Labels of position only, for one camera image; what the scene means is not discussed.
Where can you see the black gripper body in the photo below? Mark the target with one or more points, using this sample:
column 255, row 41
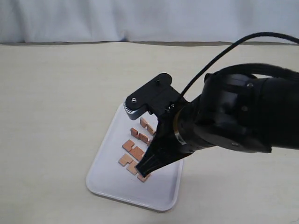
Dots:
column 222, row 115

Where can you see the white plastic tray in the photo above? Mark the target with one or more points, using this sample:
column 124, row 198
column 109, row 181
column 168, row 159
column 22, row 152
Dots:
column 109, row 178

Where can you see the white backdrop cloth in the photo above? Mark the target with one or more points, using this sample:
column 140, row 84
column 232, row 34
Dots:
column 144, row 20

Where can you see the wooden notched piece one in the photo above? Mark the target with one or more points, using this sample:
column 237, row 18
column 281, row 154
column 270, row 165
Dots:
column 130, row 164

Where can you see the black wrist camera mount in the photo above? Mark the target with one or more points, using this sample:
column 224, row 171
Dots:
column 156, row 97

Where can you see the wooden notched piece three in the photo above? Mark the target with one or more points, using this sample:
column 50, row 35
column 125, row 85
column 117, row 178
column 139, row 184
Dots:
column 145, row 139

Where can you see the wooden notched piece four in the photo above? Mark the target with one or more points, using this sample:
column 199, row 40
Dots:
column 147, row 126

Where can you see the wooden notched piece two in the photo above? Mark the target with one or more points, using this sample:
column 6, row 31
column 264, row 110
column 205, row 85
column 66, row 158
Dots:
column 133, row 150

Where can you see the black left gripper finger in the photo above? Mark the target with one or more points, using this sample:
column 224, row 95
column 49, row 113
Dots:
column 163, row 150

